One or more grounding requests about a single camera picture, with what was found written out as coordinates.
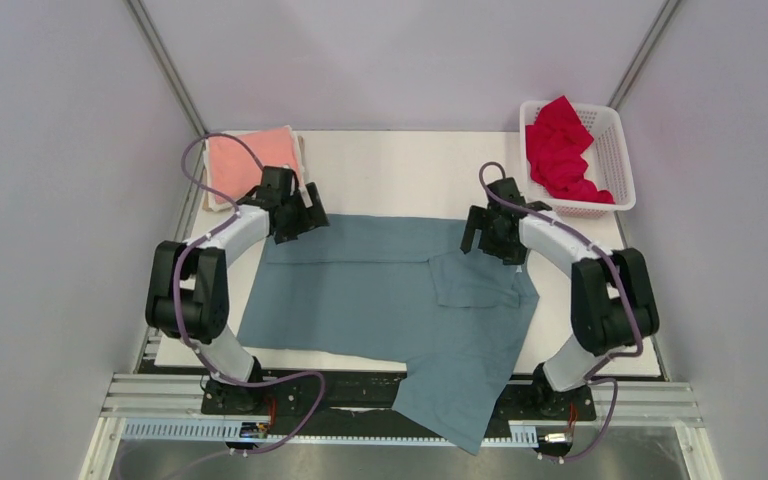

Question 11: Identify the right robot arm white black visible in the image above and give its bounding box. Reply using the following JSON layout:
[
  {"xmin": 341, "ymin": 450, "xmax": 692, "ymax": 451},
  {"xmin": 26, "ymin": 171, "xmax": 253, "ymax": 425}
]
[{"xmin": 461, "ymin": 177, "xmax": 660, "ymax": 418}]

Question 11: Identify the folded white t shirt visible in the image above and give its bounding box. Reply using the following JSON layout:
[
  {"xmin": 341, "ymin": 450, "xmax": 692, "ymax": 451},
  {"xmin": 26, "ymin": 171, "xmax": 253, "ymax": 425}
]
[{"xmin": 203, "ymin": 124, "xmax": 308, "ymax": 213}]

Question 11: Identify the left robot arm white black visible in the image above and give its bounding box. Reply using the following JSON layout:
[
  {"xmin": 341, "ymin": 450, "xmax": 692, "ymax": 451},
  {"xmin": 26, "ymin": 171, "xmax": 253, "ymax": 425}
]
[{"xmin": 145, "ymin": 166, "xmax": 329, "ymax": 414}]

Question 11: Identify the aluminium frame rail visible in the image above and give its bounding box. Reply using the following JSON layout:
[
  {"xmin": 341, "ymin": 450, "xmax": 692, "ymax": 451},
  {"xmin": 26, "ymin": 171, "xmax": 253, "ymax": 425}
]
[{"xmin": 100, "ymin": 374, "xmax": 705, "ymax": 428}]

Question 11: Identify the white slotted cable duct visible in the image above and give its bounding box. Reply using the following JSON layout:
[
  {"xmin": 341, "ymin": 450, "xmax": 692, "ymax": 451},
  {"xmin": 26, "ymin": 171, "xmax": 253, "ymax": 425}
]
[{"xmin": 122, "ymin": 422, "xmax": 539, "ymax": 449}]

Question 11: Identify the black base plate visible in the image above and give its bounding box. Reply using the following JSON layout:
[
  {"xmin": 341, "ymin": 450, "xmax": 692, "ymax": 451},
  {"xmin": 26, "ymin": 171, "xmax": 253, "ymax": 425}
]
[{"xmin": 135, "ymin": 357, "xmax": 599, "ymax": 440}]

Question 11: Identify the red t shirt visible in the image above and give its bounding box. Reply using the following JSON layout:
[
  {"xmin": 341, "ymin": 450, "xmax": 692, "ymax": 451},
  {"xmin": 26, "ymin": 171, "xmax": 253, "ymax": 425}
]
[{"xmin": 524, "ymin": 96, "xmax": 615, "ymax": 204}]

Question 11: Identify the grey-blue t shirt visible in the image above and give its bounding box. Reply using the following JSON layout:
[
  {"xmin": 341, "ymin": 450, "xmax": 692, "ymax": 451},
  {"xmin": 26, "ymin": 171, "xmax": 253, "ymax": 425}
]
[{"xmin": 237, "ymin": 215, "xmax": 539, "ymax": 454}]

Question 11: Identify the white plastic basket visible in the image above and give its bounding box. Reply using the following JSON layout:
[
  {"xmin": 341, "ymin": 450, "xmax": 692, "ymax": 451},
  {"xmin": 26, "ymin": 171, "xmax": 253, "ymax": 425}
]
[{"xmin": 519, "ymin": 100, "xmax": 636, "ymax": 219}]

